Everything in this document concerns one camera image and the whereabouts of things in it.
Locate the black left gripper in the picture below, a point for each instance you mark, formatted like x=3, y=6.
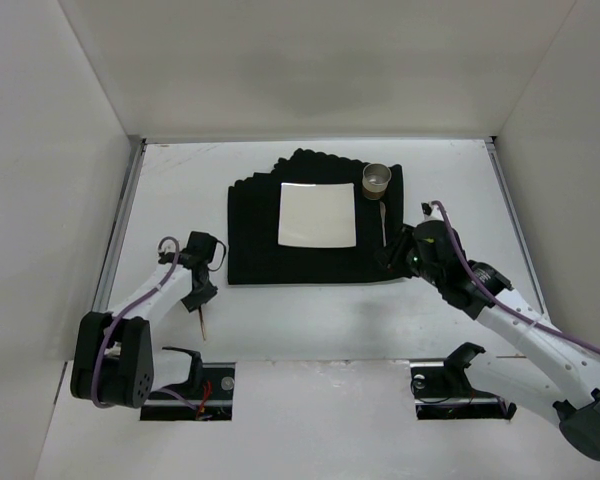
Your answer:
x=202, y=291

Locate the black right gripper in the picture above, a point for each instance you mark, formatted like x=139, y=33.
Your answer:
x=400, y=251

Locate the black cloth placemat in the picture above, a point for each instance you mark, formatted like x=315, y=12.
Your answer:
x=256, y=258

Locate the copper fork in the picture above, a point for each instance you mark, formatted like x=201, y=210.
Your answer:
x=202, y=324

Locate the silver knife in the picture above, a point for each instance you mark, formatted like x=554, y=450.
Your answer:
x=383, y=211

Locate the metal cup with cork base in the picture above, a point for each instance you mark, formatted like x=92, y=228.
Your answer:
x=375, y=180

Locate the white square plate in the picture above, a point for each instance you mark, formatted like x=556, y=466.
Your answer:
x=317, y=216

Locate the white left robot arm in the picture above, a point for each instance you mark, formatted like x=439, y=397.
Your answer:
x=116, y=362

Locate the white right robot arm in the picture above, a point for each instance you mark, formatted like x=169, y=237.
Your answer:
x=562, y=382

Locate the aluminium table rail right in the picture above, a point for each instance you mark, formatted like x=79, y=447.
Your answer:
x=491, y=147

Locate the aluminium table rail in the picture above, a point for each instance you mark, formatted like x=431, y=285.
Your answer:
x=491, y=147
x=119, y=223

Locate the aluminium table rail left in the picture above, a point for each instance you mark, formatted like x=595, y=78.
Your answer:
x=119, y=223

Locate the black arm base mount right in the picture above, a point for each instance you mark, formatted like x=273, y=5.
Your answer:
x=442, y=391

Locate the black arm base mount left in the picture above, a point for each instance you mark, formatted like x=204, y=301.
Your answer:
x=210, y=400

